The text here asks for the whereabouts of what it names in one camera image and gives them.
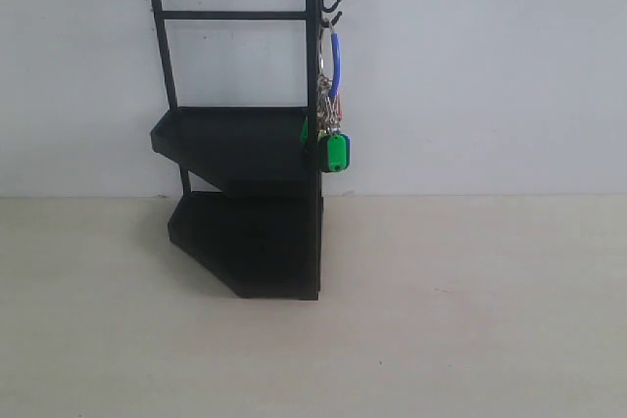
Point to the colourful key tag bunch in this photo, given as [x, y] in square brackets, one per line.
[332, 144]

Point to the black two-tier metal rack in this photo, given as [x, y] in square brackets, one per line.
[251, 206]

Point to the black curved metal hook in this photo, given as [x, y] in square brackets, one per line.
[331, 9]
[331, 22]

